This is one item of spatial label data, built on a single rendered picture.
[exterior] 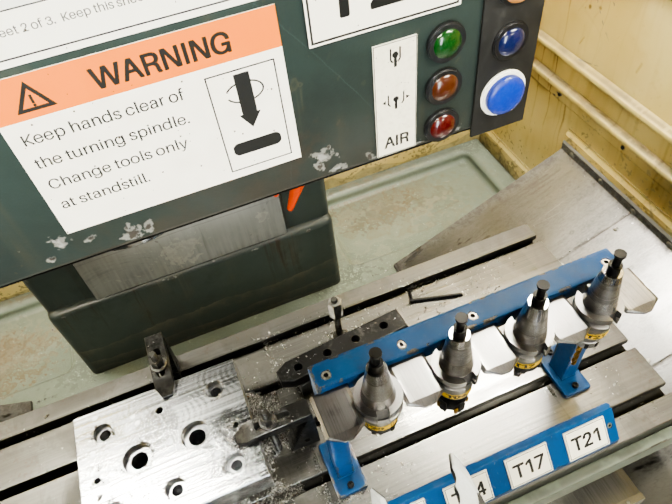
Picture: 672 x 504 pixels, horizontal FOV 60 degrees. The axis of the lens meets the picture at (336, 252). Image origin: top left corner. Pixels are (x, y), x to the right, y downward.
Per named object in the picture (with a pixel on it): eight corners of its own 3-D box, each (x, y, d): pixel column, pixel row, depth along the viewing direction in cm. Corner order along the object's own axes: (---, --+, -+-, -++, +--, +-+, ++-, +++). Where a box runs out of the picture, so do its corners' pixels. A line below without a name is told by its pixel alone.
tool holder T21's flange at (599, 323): (593, 287, 84) (598, 276, 82) (628, 315, 80) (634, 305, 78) (561, 308, 82) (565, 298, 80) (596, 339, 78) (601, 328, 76)
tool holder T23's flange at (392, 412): (396, 376, 77) (396, 367, 75) (408, 419, 73) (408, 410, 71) (350, 386, 77) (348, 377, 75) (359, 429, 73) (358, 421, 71)
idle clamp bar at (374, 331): (408, 343, 115) (408, 325, 110) (289, 403, 109) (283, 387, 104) (395, 325, 118) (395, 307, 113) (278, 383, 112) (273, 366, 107)
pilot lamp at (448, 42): (463, 56, 37) (466, 23, 36) (432, 65, 37) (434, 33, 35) (458, 51, 38) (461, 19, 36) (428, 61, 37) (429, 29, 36)
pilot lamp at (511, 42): (525, 53, 39) (530, 23, 37) (496, 63, 39) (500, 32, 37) (520, 49, 39) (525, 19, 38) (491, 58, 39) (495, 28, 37)
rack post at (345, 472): (368, 487, 97) (357, 409, 75) (339, 500, 97) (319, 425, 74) (346, 435, 104) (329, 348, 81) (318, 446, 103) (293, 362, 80)
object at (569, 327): (595, 336, 77) (597, 332, 77) (561, 350, 77) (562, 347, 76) (563, 297, 82) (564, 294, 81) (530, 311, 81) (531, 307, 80)
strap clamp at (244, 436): (320, 440, 104) (310, 402, 92) (250, 470, 101) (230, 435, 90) (314, 424, 106) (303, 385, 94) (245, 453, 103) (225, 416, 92)
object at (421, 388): (448, 399, 74) (449, 396, 73) (411, 415, 73) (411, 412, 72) (423, 355, 78) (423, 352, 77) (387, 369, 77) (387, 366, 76)
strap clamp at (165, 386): (192, 416, 109) (167, 377, 98) (174, 423, 108) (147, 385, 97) (178, 360, 117) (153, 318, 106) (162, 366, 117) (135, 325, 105)
